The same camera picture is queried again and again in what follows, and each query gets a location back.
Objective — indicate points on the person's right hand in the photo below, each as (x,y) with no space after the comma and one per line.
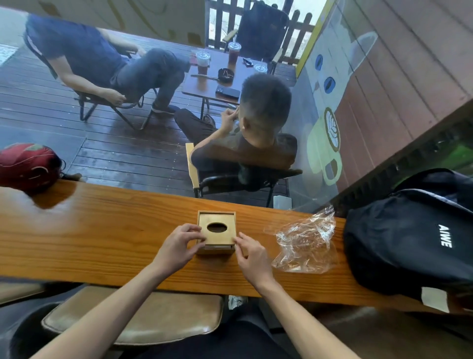
(255,262)

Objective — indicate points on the person's left hand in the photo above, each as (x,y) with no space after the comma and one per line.
(173,251)

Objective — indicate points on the wooden tissue box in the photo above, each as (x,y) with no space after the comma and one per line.
(216,238)

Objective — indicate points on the clear plastic zip bag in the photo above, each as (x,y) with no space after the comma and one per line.
(306,244)

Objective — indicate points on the person's left forearm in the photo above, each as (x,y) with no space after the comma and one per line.
(103,318)

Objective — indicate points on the person's right forearm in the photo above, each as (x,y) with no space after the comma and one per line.
(310,329)

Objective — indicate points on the person's white shoe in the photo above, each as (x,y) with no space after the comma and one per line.
(237,302)

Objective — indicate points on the person's dark trousers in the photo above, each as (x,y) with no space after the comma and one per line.
(251,314)

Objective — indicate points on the person's black shirt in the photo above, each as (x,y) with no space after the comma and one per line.
(214,344)

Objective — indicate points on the tan cushioned stool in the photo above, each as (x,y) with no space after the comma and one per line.
(166,314)
(388,333)
(18,293)

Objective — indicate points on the small white card stand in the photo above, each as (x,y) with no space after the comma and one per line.
(282,202)

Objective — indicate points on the black chair wooden armrest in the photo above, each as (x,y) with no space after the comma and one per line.
(255,179)

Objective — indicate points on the black backpack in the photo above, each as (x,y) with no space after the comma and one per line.
(399,236)

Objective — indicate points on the small brown outdoor table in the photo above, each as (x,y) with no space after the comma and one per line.
(199,88)

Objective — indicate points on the black smartphone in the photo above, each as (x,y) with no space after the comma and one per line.
(227,92)

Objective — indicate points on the red helmet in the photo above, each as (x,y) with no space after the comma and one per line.
(27,166)

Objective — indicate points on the black metal folding chair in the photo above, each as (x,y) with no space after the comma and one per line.
(88,100)

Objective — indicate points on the slim wooden stick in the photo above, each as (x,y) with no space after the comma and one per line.
(203,76)

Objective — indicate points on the black round ashtray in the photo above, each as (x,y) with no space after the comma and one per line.
(225,75)

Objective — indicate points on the white paper note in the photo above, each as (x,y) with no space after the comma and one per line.
(435,299)

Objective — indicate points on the clear plastic drink cup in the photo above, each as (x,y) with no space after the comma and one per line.
(203,61)
(234,53)
(260,68)

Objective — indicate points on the black sunglasses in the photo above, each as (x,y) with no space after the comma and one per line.
(248,62)

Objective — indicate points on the dark wooden picket fence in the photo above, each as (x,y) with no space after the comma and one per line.
(218,26)

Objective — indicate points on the black fabric folding chair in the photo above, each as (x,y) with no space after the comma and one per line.
(262,31)

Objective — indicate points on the beige paper window poster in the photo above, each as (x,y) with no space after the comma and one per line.
(111,18)

